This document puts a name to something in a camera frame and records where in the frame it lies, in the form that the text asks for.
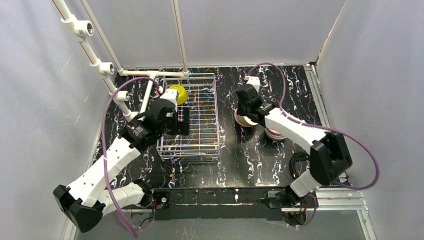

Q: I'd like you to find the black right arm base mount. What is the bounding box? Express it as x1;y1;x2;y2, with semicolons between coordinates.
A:
259;190;308;227

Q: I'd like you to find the coiled black cable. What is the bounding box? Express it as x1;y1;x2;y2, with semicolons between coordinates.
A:
289;151;316;181

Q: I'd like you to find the white wire dish rack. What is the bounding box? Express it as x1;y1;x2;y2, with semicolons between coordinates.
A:
156;73;220;161

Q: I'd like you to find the yellow-green plastic bowl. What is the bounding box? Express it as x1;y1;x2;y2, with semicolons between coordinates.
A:
169;84;188;106

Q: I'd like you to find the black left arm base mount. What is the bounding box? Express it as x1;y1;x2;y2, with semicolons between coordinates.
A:
130;190;171;229

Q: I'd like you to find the aluminium base frame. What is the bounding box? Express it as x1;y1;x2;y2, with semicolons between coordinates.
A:
61;62;379;240

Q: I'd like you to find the white striped bottom bowl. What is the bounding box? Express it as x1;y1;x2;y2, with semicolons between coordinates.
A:
265;129;286;141

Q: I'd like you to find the red patterned bowl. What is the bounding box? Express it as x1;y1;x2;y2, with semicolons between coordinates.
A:
265;128;286;139

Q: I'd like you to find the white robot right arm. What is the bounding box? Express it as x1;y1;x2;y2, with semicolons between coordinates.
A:
234;83;353;206

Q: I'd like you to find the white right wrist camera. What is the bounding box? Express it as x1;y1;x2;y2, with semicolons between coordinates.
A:
244;75;261;94

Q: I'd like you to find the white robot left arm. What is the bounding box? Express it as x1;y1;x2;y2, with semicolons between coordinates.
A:
52;97;188;233

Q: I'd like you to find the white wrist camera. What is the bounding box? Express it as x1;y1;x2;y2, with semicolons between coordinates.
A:
160;88;179;109
244;75;261;94

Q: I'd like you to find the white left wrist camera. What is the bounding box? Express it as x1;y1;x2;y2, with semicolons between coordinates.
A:
160;88;179;109

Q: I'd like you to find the beige ceramic bowl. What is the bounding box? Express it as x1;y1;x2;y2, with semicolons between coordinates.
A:
234;109;257;128

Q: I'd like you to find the white pvc pipe frame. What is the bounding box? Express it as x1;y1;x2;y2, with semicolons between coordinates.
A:
52;0;189;121

